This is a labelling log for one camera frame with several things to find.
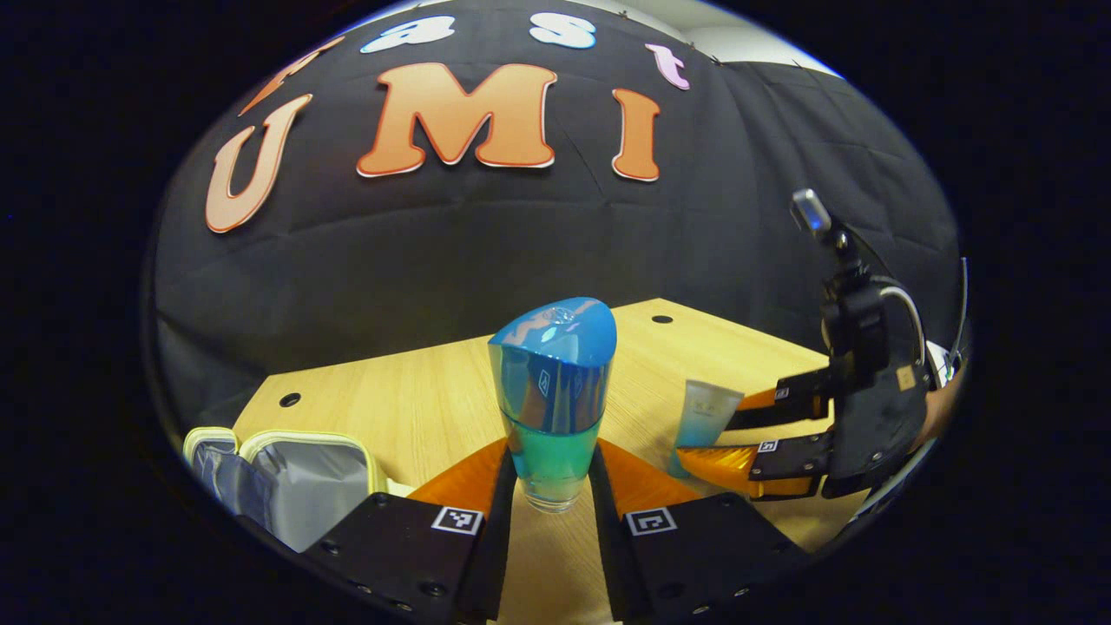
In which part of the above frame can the pale yellow small suitcase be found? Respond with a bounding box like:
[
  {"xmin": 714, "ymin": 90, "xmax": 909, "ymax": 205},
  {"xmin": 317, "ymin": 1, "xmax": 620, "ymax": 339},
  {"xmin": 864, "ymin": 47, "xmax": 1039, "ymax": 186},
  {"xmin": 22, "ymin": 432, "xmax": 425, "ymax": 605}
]
[{"xmin": 182, "ymin": 426, "xmax": 391, "ymax": 554}]

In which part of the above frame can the blue capped clear bottle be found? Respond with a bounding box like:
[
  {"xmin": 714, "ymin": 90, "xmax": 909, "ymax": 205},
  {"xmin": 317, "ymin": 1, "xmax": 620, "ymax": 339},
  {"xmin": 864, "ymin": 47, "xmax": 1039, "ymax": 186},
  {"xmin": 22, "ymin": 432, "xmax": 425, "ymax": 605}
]
[{"xmin": 488, "ymin": 297, "xmax": 618, "ymax": 513}]

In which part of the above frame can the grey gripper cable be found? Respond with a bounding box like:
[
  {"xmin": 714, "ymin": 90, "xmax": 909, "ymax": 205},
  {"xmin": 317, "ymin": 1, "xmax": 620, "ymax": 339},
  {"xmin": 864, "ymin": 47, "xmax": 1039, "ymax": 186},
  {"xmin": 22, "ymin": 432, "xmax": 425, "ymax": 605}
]
[{"xmin": 878, "ymin": 285, "xmax": 928, "ymax": 365}]

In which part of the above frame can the small pale blue tube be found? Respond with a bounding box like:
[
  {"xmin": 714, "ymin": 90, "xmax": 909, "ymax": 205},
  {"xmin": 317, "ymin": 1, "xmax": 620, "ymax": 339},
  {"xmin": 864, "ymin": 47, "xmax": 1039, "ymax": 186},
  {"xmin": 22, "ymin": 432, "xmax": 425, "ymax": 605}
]
[{"xmin": 668, "ymin": 379, "xmax": 746, "ymax": 478}]

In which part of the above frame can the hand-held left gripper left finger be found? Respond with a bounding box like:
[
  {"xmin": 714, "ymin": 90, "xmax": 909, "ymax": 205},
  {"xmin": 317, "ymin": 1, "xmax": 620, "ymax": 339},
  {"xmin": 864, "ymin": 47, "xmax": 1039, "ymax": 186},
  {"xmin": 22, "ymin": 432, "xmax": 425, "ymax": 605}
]
[{"xmin": 299, "ymin": 438, "xmax": 519, "ymax": 624}]

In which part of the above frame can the black backdrop cloth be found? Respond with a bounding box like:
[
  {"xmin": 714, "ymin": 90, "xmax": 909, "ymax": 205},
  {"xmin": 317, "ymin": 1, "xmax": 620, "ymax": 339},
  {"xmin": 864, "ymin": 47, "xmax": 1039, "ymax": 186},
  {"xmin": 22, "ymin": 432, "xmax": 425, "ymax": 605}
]
[{"xmin": 143, "ymin": 0, "xmax": 964, "ymax": 435}]

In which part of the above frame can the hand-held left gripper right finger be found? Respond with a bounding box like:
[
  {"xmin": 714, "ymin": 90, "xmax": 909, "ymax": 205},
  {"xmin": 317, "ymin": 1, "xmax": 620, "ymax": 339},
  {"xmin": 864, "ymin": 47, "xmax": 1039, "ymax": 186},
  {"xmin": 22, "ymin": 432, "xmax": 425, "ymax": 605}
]
[{"xmin": 588, "ymin": 438, "xmax": 812, "ymax": 622}]

